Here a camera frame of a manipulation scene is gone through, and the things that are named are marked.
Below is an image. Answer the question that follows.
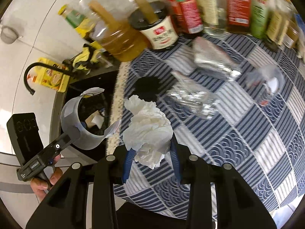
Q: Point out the grey plastic cup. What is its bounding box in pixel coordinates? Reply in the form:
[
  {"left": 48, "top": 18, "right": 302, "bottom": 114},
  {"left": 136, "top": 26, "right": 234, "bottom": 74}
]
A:
[{"left": 60, "top": 87, "right": 121, "bottom": 150}]

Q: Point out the white paper tissue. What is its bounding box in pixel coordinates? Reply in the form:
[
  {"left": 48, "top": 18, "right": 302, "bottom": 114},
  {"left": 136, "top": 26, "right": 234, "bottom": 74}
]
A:
[{"left": 123, "top": 95, "right": 173, "bottom": 170}]

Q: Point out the silver foil bag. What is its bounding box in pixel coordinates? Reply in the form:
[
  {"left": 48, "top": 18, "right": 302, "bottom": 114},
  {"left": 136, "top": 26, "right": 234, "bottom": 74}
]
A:
[
  {"left": 192, "top": 37, "right": 242, "bottom": 81},
  {"left": 166, "top": 70, "right": 219, "bottom": 119}
]

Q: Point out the black plastic bag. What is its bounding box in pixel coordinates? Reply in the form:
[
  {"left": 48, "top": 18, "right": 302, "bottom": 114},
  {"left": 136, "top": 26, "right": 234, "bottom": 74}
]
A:
[{"left": 132, "top": 77, "right": 161, "bottom": 102}]

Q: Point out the black kitchen faucet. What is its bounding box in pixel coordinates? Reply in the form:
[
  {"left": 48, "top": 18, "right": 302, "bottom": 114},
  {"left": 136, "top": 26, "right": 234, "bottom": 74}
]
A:
[{"left": 23, "top": 58, "right": 75, "bottom": 95}]

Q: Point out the black kitchen sink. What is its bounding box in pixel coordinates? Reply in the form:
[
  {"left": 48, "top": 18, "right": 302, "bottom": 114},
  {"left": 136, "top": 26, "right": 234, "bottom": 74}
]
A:
[{"left": 49, "top": 62, "right": 122, "bottom": 162}]

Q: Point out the person's left hand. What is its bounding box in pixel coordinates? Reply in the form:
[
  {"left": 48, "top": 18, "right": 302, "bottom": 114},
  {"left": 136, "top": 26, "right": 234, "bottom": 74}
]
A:
[{"left": 30, "top": 154, "right": 64, "bottom": 202}]

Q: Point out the black bin with liner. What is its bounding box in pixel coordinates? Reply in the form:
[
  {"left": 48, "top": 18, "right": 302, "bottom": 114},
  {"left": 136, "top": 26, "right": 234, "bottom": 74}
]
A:
[{"left": 78, "top": 93, "right": 110, "bottom": 135}]

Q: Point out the yellow dish soap bottle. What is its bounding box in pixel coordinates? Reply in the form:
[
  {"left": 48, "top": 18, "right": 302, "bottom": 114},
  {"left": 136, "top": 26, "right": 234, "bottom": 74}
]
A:
[{"left": 27, "top": 66, "right": 70, "bottom": 93}]

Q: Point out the blue patterned tablecloth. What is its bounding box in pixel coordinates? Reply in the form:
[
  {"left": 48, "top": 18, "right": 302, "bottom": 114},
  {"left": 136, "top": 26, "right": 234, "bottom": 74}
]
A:
[{"left": 107, "top": 33, "right": 304, "bottom": 223}]

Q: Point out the metal mesh strainer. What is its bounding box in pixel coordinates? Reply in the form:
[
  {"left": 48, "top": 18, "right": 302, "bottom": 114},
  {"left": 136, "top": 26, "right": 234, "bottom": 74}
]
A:
[{"left": 1, "top": 25, "right": 23, "bottom": 44}]

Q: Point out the clear printed plastic cup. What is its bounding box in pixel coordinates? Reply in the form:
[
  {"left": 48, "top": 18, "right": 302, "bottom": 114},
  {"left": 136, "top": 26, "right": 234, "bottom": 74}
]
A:
[{"left": 246, "top": 65, "right": 284, "bottom": 106}]

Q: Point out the green label glass bottle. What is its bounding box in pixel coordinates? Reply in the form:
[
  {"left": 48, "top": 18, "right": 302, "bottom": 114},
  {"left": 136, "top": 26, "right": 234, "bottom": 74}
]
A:
[{"left": 58, "top": 4, "right": 95, "bottom": 42}]

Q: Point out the clear cooking oil jug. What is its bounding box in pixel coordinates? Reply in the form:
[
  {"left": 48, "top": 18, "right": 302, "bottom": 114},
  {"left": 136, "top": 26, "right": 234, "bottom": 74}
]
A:
[{"left": 79, "top": 0, "right": 151, "bottom": 62}]

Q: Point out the folded silver foil bag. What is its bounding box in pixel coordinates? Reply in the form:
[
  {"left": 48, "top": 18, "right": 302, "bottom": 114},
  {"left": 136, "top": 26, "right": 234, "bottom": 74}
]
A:
[{"left": 192, "top": 37, "right": 242, "bottom": 81}]

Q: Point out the soy sauce jug white label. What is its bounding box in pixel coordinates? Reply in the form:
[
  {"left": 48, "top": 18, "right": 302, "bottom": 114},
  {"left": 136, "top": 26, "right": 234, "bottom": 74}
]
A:
[{"left": 128, "top": 0, "right": 179, "bottom": 51}]

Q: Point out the small dark brown bottle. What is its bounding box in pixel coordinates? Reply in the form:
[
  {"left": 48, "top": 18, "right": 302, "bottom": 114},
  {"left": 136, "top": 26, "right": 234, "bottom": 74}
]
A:
[{"left": 264, "top": 0, "right": 293, "bottom": 52}]

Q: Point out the red label sauce bottle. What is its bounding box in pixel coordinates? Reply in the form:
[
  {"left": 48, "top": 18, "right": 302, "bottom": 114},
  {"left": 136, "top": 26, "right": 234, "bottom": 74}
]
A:
[{"left": 168, "top": 0, "right": 203, "bottom": 37}]

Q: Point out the clear bottle beige label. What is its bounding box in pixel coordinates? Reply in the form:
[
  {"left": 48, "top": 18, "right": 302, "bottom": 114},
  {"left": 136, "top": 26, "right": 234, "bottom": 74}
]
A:
[{"left": 196, "top": 0, "right": 227, "bottom": 35}]

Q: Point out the dark bottle red label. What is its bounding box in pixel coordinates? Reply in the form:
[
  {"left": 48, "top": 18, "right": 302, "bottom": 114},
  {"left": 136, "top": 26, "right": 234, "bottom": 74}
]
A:
[{"left": 226, "top": 0, "right": 251, "bottom": 34}]

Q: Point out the green label oil bottle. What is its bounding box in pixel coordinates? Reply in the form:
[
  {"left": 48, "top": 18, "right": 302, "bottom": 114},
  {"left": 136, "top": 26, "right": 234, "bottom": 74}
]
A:
[{"left": 250, "top": 0, "right": 269, "bottom": 39}]

